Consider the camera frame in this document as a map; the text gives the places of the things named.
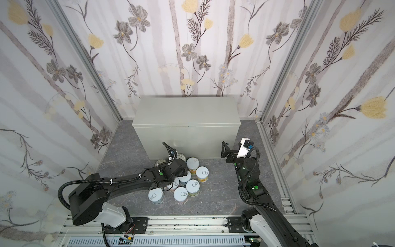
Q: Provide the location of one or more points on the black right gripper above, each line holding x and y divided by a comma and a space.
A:
230, 156

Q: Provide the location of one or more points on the blue label soup can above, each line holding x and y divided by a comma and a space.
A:
182, 157

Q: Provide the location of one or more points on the dark red label can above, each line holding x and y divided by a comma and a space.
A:
158, 162

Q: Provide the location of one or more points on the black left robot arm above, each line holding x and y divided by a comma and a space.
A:
87, 199

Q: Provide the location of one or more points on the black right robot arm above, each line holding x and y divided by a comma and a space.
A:
264, 218

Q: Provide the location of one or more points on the white lid can blue label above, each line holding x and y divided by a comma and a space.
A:
185, 179

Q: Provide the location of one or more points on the white lid can orange label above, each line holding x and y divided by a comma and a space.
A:
193, 164

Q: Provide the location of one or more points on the white lid can green label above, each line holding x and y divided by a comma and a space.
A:
193, 188

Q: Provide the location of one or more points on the white lid can yellow label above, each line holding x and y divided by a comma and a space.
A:
202, 174

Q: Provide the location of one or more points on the white lid can front centre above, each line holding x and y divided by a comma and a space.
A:
181, 195

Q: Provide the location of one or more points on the white lid can front left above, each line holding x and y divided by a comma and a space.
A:
156, 196

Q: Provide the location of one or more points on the grey metal cabinet box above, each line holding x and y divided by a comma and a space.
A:
195, 127

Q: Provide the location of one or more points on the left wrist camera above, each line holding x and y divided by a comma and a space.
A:
172, 152

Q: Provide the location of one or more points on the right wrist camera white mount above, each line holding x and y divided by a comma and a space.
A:
245, 146

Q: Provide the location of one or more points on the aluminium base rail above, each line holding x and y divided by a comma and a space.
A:
166, 226

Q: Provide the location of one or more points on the white ribbed cable duct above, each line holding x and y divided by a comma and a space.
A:
160, 241

